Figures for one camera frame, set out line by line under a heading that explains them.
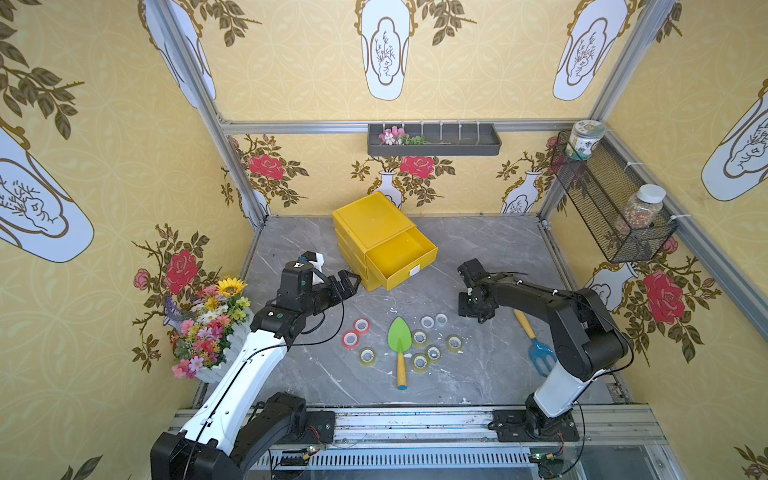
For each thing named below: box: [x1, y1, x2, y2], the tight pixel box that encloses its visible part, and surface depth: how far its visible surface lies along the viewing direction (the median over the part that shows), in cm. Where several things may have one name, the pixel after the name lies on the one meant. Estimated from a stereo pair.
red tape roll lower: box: [342, 330, 360, 350], surface depth 90 cm
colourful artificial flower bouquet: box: [163, 277, 252, 380], surface depth 76 cm
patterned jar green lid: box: [565, 120, 607, 160], surface depth 87 cm
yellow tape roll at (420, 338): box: [412, 329, 428, 349], surface depth 90 cm
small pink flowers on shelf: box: [378, 126, 427, 146], surface depth 89 cm
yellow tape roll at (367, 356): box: [359, 346, 377, 367], surface depth 87 cm
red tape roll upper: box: [353, 317, 371, 334], surface depth 94 cm
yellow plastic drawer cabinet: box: [332, 191, 438, 293], surface depth 90 cm
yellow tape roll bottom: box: [412, 353, 429, 374], surface depth 85 cm
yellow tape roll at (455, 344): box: [446, 335, 464, 354], surface depth 89 cm
